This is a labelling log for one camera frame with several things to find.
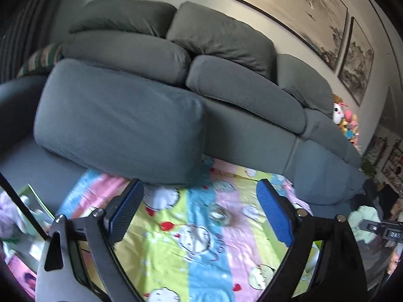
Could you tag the wall shelf with ornaments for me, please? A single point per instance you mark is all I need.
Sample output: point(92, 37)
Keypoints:
point(393, 163)

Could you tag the pile of plush toys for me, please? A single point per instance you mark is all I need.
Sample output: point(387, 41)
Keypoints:
point(346, 122)

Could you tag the cartoon printed blanket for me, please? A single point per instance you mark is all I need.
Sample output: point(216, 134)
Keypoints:
point(201, 258)

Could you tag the large framed landscape painting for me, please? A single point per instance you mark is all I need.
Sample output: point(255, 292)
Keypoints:
point(292, 9)

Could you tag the lilac cloth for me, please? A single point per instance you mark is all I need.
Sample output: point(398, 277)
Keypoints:
point(8, 215)

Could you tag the green houseplant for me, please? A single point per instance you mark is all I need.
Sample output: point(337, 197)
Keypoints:
point(370, 168)

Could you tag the striped green pillow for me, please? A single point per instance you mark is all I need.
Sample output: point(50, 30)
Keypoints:
point(41, 59)

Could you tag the pale green cloth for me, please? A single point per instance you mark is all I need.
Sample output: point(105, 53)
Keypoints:
point(363, 220)

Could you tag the pink packet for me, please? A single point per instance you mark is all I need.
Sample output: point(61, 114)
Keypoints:
point(23, 278)

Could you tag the small clear shiny object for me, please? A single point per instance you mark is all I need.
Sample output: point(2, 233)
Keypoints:
point(220, 215)

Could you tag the large loose grey cushion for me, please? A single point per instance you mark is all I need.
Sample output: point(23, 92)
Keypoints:
point(119, 125)

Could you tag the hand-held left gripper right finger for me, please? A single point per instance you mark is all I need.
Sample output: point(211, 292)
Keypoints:
point(274, 214)

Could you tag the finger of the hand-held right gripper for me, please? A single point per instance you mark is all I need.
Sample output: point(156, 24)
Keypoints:
point(392, 234)

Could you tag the narrow framed landscape painting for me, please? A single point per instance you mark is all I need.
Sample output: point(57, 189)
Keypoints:
point(357, 63)

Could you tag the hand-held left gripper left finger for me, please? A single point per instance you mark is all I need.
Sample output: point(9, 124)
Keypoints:
point(126, 214)

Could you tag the grey sofa back cushion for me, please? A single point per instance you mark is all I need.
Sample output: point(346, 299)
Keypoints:
point(245, 94)
point(220, 37)
point(122, 17)
point(126, 56)
point(305, 81)

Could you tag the grey sofa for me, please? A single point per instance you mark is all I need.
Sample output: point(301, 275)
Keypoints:
point(258, 144)

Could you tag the dark curtain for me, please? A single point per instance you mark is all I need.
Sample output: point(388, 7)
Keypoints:
point(22, 22)

